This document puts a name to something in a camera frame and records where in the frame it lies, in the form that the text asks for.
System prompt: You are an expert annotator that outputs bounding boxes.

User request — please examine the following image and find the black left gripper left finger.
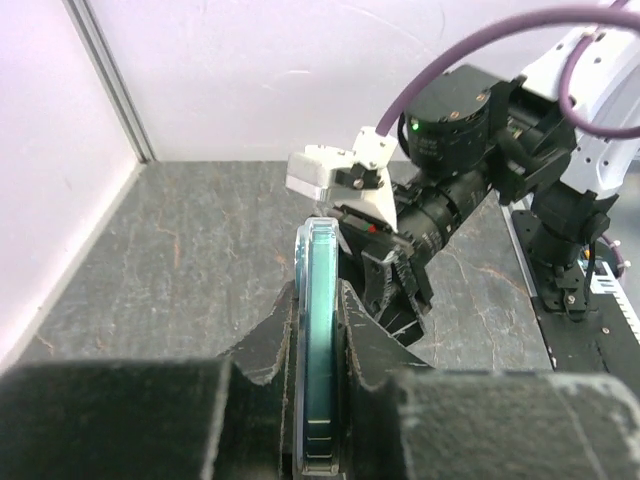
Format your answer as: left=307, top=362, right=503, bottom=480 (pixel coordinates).
left=1, top=284, right=297, bottom=479

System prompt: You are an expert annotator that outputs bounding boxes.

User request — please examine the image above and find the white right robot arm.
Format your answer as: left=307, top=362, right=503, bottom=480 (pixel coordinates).
left=324, top=1, right=639, bottom=346

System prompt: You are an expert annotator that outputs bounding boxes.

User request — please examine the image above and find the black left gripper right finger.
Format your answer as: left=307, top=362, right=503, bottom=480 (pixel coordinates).
left=338, top=283, right=639, bottom=479

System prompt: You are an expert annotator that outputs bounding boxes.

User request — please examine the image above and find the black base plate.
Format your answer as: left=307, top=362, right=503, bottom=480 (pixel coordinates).
left=509, top=210, right=639, bottom=389

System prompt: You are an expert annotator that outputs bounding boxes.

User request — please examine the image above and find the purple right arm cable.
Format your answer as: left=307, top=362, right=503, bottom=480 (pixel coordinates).
left=374, top=0, right=640, bottom=141

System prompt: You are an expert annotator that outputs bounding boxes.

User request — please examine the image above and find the slotted cable duct rail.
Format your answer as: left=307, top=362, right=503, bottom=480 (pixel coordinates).
left=591, top=260, right=640, bottom=342

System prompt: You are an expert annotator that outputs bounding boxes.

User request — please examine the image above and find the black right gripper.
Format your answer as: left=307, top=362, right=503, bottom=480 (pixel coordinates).
left=332, top=169, right=491, bottom=347

